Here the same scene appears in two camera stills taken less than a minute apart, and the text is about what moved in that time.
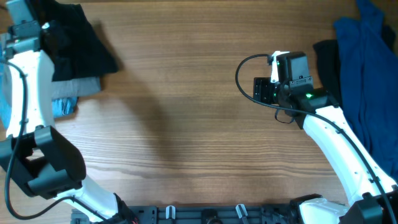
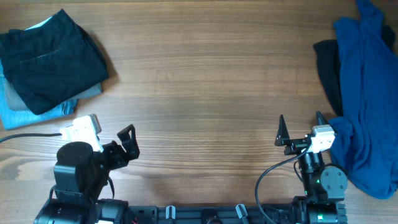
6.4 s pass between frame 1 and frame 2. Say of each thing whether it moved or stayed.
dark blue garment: stayed
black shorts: moved
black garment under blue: stayed
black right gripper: moved
